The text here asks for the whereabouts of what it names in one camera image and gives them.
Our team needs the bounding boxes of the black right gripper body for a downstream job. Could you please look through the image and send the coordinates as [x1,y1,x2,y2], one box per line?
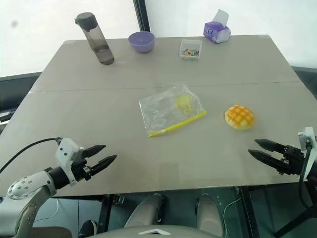
[277,144,305,177]

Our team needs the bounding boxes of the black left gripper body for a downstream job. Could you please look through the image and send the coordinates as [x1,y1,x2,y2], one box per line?
[70,155,96,183]

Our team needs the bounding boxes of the clear yellow-zip plastic bag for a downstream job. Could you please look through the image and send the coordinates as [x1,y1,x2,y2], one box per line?
[138,84,208,138]

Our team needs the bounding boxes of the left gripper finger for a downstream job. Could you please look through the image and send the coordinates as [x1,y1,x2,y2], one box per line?
[91,155,118,178]
[83,144,107,159]

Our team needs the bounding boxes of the clear plastic storage box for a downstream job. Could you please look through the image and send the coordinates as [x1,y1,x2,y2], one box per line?
[179,39,203,61]

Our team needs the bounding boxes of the small colourful clips heap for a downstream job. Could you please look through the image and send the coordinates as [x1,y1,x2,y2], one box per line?
[182,48,200,58]

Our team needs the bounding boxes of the grey rounded robot leg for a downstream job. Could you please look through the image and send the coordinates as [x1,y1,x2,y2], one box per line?
[123,193,167,229]
[195,193,224,238]

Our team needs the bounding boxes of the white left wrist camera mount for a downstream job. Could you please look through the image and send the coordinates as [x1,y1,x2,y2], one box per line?
[54,138,85,186]

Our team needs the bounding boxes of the black desk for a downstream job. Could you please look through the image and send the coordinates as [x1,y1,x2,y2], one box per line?
[0,71,43,126]

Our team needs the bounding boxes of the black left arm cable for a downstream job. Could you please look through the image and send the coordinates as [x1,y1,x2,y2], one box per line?
[0,137,61,174]

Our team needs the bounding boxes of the black side table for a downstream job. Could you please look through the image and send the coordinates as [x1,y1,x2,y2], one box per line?
[291,65,317,100]

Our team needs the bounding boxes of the purple tissue pack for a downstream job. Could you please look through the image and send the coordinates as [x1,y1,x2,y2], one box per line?
[203,8,232,44]

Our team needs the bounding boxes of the yellow pineapple bun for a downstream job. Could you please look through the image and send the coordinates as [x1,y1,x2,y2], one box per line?
[224,104,255,131]

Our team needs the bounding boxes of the thin white cable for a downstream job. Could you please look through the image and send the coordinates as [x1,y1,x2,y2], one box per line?
[222,197,242,238]

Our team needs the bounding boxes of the purple plastic bowl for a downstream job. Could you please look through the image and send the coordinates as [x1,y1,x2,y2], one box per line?
[128,31,156,54]

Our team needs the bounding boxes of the dark window frame post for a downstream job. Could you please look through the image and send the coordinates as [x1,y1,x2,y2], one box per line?
[132,0,151,32]

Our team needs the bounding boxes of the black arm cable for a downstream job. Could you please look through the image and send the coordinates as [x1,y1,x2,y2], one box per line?
[298,143,317,209]
[0,137,61,174]

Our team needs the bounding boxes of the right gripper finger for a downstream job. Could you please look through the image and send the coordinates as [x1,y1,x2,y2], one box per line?
[255,139,286,153]
[248,149,286,172]

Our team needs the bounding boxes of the black shoe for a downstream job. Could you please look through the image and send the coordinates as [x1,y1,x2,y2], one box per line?
[77,219,99,238]

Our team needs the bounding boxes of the grey robot torso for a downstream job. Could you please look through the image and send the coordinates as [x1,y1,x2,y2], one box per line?
[93,219,225,238]

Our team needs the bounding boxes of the grey transparent water bottle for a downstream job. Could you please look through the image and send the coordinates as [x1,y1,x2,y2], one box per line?
[75,12,115,66]

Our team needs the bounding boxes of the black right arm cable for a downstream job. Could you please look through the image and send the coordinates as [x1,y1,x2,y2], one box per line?
[298,143,317,209]

